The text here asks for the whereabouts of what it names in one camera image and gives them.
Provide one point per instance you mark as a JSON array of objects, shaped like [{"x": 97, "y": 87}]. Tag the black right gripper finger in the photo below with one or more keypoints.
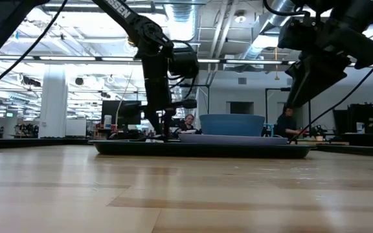
[
  {"x": 301, "y": 71},
  {"x": 325, "y": 74}
]

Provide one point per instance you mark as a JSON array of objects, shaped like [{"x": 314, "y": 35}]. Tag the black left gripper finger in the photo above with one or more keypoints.
[
  {"x": 167, "y": 126},
  {"x": 154, "y": 121}
]

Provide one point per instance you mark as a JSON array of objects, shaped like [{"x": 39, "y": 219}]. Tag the blue bowl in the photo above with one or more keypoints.
[{"x": 232, "y": 124}]

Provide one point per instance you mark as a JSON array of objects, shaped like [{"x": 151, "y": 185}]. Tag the lavender plate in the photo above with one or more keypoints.
[{"x": 232, "y": 139}]

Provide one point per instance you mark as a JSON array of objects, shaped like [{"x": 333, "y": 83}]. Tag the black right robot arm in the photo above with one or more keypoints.
[{"x": 361, "y": 9}]

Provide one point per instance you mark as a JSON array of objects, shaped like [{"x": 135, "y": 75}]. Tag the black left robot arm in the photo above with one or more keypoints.
[{"x": 121, "y": 9}]

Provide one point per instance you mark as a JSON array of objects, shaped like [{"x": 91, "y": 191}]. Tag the dark green serving tray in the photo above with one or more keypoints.
[{"x": 206, "y": 150}]

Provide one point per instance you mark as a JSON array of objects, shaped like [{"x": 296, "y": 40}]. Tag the person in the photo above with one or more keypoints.
[
  {"x": 285, "y": 124},
  {"x": 188, "y": 124}
]

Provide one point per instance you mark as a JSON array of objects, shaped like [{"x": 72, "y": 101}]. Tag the black monitor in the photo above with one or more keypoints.
[{"x": 108, "y": 111}]

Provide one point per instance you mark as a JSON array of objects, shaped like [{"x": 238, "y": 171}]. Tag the white cylindrical container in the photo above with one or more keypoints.
[{"x": 107, "y": 121}]

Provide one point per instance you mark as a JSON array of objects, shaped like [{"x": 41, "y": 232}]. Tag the black equipment case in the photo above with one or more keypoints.
[{"x": 371, "y": 119}]

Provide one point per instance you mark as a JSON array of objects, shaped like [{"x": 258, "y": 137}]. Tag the white board panel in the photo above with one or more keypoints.
[{"x": 75, "y": 127}]

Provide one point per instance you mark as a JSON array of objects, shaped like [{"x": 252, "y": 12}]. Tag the long ceiling light strip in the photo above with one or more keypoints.
[{"x": 66, "y": 58}]

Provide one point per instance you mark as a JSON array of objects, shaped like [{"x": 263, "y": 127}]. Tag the white square pillar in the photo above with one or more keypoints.
[{"x": 53, "y": 100}]

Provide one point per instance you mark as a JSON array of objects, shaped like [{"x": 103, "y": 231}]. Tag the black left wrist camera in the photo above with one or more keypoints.
[{"x": 185, "y": 63}]

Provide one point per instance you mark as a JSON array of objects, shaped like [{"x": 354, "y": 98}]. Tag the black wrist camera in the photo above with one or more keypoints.
[
  {"x": 300, "y": 32},
  {"x": 185, "y": 63}
]

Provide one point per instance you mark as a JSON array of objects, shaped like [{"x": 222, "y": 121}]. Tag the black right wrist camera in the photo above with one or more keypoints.
[{"x": 300, "y": 32}]

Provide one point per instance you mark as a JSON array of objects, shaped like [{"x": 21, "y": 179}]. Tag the black background station frame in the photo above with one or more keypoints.
[
  {"x": 202, "y": 85},
  {"x": 266, "y": 106}
]

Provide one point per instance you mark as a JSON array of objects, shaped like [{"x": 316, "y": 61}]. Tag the smooth silver air duct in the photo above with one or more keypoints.
[{"x": 257, "y": 35}]

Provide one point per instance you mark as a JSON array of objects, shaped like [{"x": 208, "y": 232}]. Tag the ribbed silver ventilation duct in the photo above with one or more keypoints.
[{"x": 186, "y": 19}]

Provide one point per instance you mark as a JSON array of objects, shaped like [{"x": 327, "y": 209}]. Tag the black aluminium table frame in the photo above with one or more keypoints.
[{"x": 28, "y": 142}]

